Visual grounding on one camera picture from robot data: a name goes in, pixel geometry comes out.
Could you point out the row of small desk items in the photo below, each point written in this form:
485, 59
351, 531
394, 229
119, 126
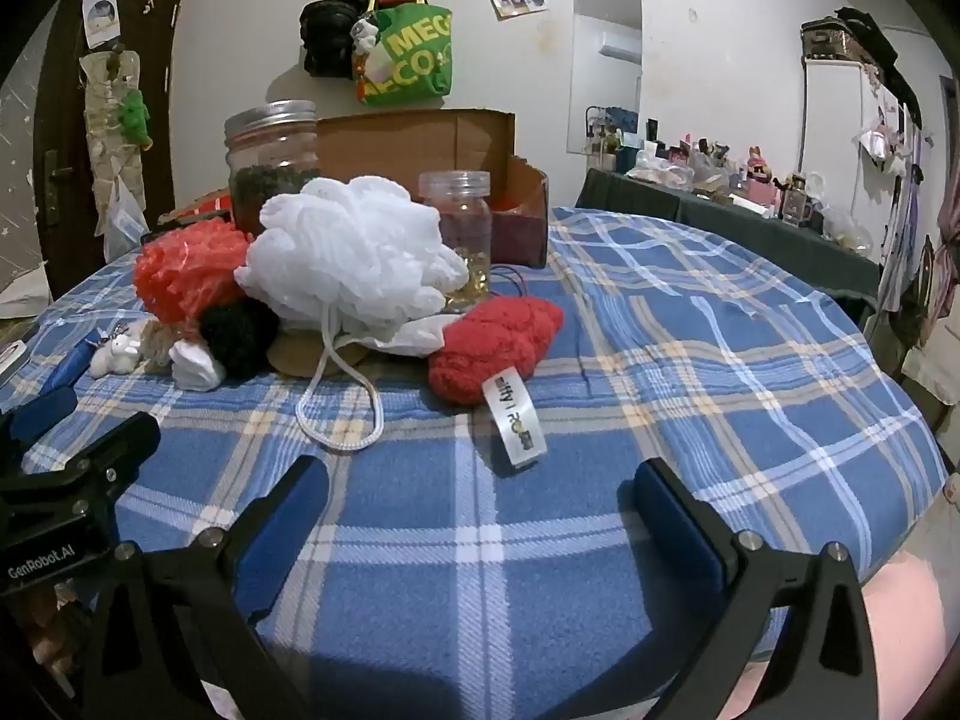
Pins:
675, 165

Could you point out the white paper sheet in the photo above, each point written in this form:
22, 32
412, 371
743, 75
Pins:
22, 296

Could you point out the black cloth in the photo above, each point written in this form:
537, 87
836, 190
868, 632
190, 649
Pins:
870, 34

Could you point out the white plush piece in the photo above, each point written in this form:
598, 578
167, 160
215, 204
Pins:
195, 367

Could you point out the dark storage case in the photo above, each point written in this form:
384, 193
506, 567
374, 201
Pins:
825, 41

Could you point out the desk with dark cloth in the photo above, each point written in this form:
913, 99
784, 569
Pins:
750, 229

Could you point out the cardboard box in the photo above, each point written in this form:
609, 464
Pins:
420, 142

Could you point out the white mesh bath loofah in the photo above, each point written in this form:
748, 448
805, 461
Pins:
352, 255

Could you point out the blue plaid blanket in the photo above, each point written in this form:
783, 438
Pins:
600, 405

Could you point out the clear plastic bag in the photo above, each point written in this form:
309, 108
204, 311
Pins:
124, 225

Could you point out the green tote bag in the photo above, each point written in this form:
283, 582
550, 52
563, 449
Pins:
412, 52

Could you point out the green plush toy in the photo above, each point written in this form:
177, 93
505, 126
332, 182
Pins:
135, 116

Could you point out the small plush bag charm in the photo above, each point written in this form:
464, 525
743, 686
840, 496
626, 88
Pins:
365, 34

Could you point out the large glass jar of herbs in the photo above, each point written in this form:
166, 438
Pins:
270, 157

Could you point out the black pompom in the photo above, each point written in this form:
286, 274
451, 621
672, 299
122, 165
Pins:
240, 337

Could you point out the white refrigerator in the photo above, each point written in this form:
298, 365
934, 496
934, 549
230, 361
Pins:
832, 127

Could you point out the red mesh bath loofah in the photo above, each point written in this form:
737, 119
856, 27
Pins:
187, 270

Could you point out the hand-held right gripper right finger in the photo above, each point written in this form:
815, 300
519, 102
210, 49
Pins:
675, 532

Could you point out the hanging clothes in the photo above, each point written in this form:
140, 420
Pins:
900, 240

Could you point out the brown round mat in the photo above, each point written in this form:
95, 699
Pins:
296, 356

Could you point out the wall mirror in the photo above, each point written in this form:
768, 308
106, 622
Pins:
607, 15

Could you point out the white paper picture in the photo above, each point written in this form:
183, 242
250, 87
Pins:
101, 15

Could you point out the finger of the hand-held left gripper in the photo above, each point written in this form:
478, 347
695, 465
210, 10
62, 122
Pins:
41, 412
112, 450

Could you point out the red knitted pouch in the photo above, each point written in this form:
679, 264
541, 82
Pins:
487, 345

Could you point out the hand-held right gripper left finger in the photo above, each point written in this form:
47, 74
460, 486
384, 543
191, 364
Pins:
289, 525

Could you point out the blue plastic object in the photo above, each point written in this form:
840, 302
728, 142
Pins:
71, 367

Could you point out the black bag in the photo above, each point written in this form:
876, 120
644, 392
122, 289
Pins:
326, 34

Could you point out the clear hanging organizer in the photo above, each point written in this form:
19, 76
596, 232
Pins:
105, 135

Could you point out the dark wooden door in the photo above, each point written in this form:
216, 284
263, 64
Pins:
60, 127

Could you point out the small jar of yellow capsules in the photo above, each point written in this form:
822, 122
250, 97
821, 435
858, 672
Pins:
454, 202

